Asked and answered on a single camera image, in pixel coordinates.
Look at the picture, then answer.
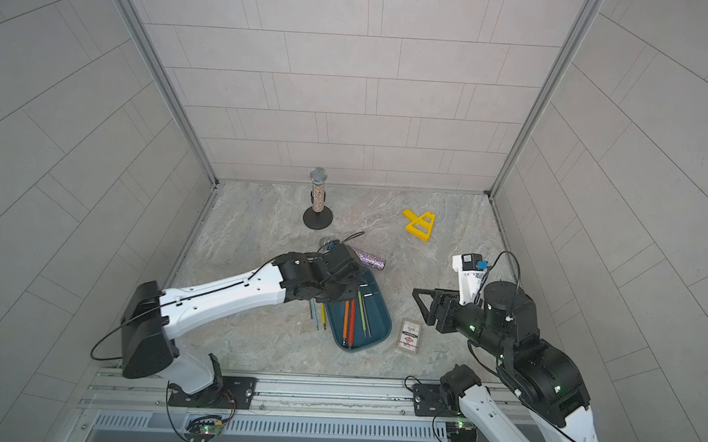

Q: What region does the green sleeved hex key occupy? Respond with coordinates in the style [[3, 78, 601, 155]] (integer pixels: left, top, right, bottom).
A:
[[357, 289, 370, 337]]

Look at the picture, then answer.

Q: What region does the orange sleeved hex key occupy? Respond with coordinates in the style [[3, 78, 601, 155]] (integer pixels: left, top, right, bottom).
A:
[[341, 301, 352, 348]]

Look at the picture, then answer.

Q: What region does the red sleeved hex key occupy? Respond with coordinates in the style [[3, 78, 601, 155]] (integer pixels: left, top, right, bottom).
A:
[[347, 299, 357, 349]]

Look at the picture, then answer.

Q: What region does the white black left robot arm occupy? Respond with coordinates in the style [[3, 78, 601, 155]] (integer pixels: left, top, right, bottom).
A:
[[120, 245, 369, 395]]

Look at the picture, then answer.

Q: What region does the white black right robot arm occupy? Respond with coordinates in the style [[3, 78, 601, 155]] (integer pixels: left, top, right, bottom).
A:
[[412, 281, 598, 442]]

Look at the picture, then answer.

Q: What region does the yellow sleeved hex key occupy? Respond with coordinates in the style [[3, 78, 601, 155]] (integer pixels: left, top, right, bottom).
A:
[[320, 303, 327, 331]]

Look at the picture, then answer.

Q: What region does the blue sleeved hex key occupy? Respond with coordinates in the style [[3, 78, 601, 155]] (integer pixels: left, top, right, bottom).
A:
[[309, 299, 320, 331]]

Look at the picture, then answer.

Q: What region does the teal plastic storage tray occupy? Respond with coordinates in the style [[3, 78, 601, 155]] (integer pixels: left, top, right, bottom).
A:
[[325, 270, 392, 352]]

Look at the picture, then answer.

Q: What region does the small framed card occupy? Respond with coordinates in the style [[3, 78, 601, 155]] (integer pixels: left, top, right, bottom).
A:
[[395, 318, 424, 356]]

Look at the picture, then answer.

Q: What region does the purple glitter microphone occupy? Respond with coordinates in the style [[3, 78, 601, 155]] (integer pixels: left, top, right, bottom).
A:
[[319, 237, 387, 272]]

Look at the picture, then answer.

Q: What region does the silver microphone on black stand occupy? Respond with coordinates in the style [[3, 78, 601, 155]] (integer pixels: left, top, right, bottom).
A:
[[303, 167, 333, 230]]

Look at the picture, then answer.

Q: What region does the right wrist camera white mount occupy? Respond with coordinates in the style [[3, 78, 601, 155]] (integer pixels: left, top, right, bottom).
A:
[[452, 253, 488, 306]]

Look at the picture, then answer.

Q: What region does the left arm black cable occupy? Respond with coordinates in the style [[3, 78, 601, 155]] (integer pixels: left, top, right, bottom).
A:
[[87, 216, 367, 376]]

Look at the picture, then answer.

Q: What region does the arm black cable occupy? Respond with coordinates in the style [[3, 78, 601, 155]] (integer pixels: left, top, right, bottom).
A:
[[87, 216, 367, 376], [461, 248, 614, 442]]

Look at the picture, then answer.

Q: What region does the yellow plastic triangle bracket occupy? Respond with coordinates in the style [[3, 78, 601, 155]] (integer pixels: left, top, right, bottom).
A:
[[403, 209, 436, 243]]

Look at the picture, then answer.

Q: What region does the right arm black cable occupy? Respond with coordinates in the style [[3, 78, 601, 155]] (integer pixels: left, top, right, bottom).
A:
[[461, 248, 614, 442]]

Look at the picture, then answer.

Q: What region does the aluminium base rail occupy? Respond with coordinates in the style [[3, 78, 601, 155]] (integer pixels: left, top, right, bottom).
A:
[[76, 368, 472, 442]]

